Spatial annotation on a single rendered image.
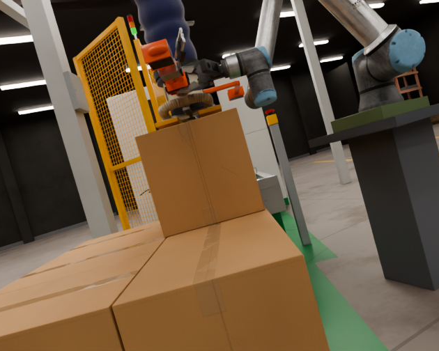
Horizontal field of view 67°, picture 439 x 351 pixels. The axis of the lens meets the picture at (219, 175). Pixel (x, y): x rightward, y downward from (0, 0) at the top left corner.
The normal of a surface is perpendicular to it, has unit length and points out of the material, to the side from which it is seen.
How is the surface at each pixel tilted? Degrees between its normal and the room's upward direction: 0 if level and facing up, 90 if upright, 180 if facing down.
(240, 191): 90
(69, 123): 90
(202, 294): 90
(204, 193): 90
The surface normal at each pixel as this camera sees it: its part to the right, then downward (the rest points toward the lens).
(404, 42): 0.15, 0.07
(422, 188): 0.38, -0.07
